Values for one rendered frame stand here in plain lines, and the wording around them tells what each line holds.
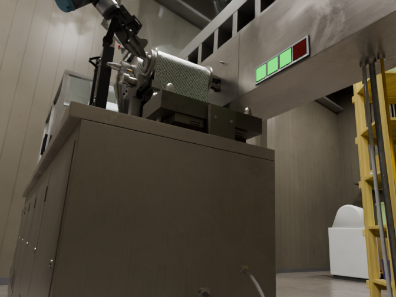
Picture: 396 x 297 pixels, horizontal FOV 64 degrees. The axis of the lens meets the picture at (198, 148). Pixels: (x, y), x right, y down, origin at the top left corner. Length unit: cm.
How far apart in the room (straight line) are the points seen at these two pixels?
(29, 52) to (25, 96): 57
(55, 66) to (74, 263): 401
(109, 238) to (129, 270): 9
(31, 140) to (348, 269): 576
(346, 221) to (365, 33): 617
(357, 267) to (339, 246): 46
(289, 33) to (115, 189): 76
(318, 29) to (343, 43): 10
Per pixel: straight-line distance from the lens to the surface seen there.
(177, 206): 87
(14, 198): 417
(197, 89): 131
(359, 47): 105
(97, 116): 84
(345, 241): 698
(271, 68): 117
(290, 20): 120
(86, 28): 510
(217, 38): 162
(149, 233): 84
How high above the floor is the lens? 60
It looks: 16 degrees up
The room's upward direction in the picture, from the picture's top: 3 degrees clockwise
